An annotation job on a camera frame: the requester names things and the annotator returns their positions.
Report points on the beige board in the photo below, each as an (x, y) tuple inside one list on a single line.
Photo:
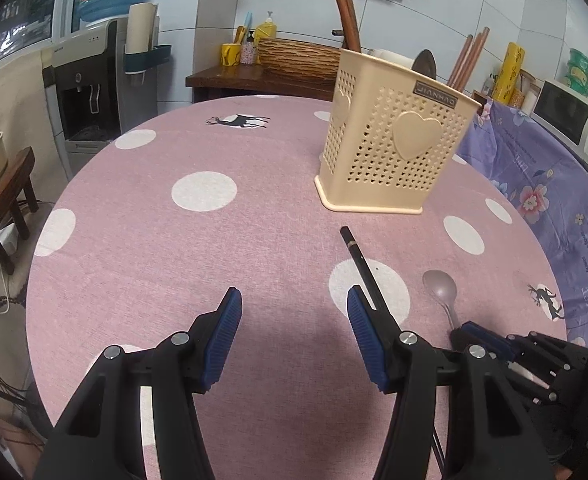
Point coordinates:
[(141, 27)]

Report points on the yellow roll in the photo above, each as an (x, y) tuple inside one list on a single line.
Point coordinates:
[(508, 72)]

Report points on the yellow mug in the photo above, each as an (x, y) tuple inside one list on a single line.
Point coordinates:
[(230, 55)]

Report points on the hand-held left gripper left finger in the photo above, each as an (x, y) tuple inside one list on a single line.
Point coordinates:
[(221, 345)]

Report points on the stack of green containers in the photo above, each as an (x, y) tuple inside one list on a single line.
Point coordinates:
[(580, 72)]

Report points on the pink patterned pump bottle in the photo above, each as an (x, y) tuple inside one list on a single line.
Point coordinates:
[(248, 52)]

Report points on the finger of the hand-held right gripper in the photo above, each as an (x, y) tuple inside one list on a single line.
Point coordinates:
[(484, 337), (539, 355)]

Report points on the window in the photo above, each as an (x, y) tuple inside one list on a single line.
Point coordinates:
[(21, 15)]

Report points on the white microwave oven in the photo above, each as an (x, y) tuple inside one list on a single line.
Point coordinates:
[(569, 115)]

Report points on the dark oval board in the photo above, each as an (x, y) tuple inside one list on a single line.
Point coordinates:
[(425, 65)]

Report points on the purple floral cloth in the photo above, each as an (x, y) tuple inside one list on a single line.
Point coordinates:
[(539, 170)]

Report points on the dark wooden stool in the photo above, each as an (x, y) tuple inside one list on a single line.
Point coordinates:
[(9, 185)]

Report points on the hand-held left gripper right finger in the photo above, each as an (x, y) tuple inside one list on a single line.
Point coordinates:
[(366, 345)]

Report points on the brown cardboard box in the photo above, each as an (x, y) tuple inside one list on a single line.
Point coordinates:
[(16, 435)]

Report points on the teal wall holder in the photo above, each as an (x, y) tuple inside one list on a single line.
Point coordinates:
[(149, 60)]

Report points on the small dark-capped bottle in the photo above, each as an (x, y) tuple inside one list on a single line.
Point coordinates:
[(490, 85)]

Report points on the yellow soap bottle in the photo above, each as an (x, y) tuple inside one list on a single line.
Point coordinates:
[(266, 27)]

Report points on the grey metal spoon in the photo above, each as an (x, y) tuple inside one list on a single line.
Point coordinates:
[(439, 287)]

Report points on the pink polka dot tablecloth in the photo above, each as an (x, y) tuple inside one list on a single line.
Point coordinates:
[(174, 260)]

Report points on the brown wicker basket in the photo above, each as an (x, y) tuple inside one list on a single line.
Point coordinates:
[(294, 57)]

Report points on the beige perforated utensil holder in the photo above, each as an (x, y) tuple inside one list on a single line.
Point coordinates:
[(404, 175)]

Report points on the water dispenser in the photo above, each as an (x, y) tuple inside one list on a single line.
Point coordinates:
[(84, 110)]

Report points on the dark wooden side table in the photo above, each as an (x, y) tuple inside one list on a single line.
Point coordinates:
[(224, 80)]

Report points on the plain black chopstick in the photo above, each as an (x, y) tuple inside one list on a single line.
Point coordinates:
[(363, 266)]

